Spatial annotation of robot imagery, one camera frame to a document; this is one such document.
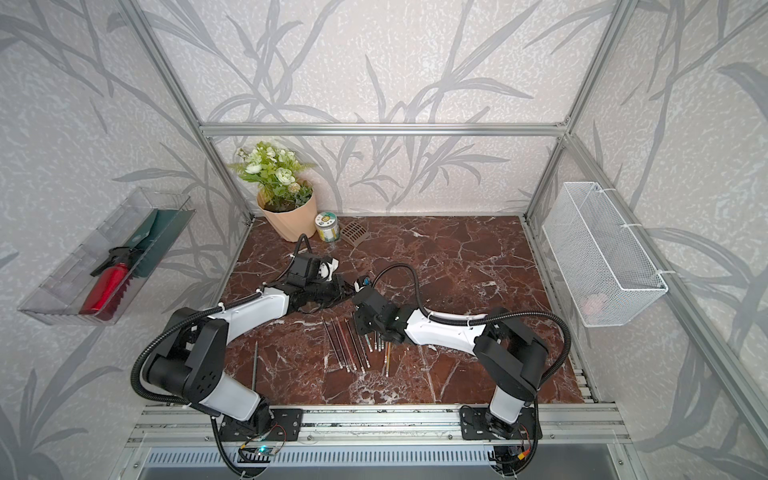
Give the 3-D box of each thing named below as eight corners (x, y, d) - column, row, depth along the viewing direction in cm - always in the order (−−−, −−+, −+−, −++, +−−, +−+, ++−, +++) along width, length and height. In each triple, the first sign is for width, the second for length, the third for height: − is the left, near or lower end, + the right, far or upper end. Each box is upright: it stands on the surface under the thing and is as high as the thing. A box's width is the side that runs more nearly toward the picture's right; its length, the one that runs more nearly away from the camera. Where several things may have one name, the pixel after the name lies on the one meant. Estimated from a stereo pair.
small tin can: (316, 242, 114) (311, 228, 108) (321, 225, 119) (316, 211, 113) (338, 242, 114) (334, 228, 108) (341, 225, 119) (338, 211, 113)
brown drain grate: (353, 248, 113) (352, 243, 111) (339, 234, 117) (338, 229, 115) (371, 236, 117) (370, 231, 115) (357, 223, 121) (356, 218, 119)
